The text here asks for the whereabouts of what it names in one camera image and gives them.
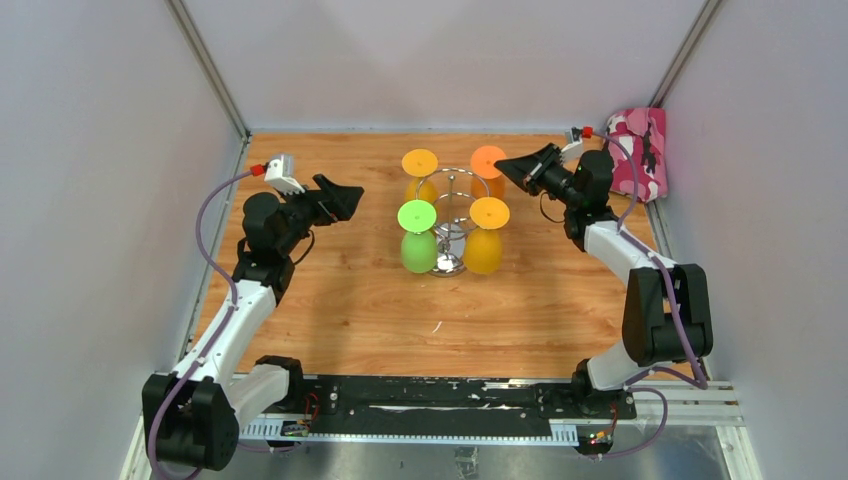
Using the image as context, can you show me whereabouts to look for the chrome wine glass rack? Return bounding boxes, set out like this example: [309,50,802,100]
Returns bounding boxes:
[414,167,491,278]

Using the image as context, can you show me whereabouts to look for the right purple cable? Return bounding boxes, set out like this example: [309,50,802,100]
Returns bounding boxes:
[581,127,710,462]

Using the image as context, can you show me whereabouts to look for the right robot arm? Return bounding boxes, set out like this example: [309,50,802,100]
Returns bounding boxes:
[495,144,714,418]

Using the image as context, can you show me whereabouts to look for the orange wine glass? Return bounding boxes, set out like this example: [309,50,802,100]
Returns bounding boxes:
[470,145,506,199]

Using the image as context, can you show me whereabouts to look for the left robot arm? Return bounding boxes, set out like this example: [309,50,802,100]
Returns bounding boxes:
[141,174,365,479]

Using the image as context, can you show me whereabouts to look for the aluminium frame rail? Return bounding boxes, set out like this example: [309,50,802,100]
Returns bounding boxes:
[241,380,743,448]

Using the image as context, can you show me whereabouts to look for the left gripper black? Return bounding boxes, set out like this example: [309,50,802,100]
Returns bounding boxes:
[275,175,362,256]

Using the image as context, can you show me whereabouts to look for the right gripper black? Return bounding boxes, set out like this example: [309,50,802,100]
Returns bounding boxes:
[496,143,583,209]

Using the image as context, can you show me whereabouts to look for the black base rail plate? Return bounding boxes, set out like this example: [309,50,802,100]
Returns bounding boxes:
[271,375,636,438]

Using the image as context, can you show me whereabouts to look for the yellow wine glass front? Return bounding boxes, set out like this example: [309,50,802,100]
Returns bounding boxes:
[462,197,510,275]

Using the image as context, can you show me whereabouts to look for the yellow wine glass rear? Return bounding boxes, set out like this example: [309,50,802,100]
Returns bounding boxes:
[401,148,439,204]

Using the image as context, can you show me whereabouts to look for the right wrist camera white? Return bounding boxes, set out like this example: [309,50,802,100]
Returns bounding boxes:
[560,127,584,164]

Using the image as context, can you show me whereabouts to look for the yellow wine glass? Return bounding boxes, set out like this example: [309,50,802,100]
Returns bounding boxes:
[401,148,439,204]
[462,197,510,275]

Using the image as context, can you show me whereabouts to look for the pink camouflage cloth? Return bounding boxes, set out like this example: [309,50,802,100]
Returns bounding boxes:
[604,107,669,203]

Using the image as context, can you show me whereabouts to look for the green wine glass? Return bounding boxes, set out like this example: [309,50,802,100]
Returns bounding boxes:
[397,199,438,274]

